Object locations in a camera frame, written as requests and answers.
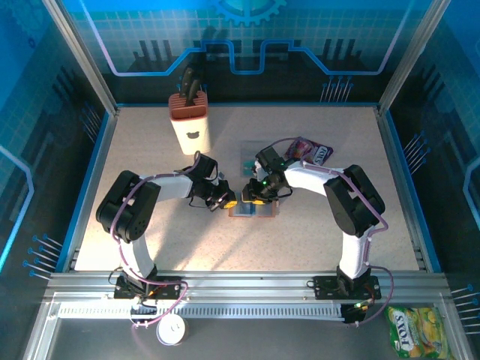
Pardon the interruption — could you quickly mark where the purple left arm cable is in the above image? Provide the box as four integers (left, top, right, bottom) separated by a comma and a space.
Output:
110, 150, 188, 329

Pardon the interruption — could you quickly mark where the aluminium cross rail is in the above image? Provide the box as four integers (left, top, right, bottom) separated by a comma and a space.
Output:
43, 270, 451, 301

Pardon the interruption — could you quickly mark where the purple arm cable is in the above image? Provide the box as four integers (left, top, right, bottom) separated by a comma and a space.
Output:
110, 150, 188, 329
266, 137, 395, 327

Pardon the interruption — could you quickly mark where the aluminium frame post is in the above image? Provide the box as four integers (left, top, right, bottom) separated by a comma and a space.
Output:
41, 0, 121, 116
376, 0, 453, 116

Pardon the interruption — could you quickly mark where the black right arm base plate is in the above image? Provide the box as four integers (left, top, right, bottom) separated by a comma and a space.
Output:
313, 275, 383, 301

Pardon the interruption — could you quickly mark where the yellow green candy bag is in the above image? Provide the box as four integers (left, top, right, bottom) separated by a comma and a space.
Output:
385, 306, 451, 360

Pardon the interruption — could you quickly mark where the white round lid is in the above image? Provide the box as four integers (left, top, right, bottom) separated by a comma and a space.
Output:
156, 313, 188, 347

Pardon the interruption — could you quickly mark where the white slotted cable duct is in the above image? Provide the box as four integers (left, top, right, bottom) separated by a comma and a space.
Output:
58, 304, 344, 319

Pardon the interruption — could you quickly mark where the purple candy bag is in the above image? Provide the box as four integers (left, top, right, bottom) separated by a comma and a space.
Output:
284, 136, 335, 167

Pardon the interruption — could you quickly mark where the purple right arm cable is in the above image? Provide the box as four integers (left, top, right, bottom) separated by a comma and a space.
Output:
266, 137, 395, 327

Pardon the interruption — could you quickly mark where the short dark knife handle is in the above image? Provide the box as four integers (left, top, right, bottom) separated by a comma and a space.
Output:
185, 78, 201, 107

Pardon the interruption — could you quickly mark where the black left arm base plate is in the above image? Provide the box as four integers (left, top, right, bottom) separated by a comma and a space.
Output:
112, 276, 188, 300

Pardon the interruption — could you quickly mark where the black electronics box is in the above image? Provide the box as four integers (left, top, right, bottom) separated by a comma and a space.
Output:
343, 301, 371, 326

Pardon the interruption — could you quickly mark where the tall dark knife handle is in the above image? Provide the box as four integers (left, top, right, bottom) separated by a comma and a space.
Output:
178, 66, 194, 98

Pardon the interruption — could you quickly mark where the cream knife block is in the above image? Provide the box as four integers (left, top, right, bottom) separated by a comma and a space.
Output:
167, 91, 212, 156

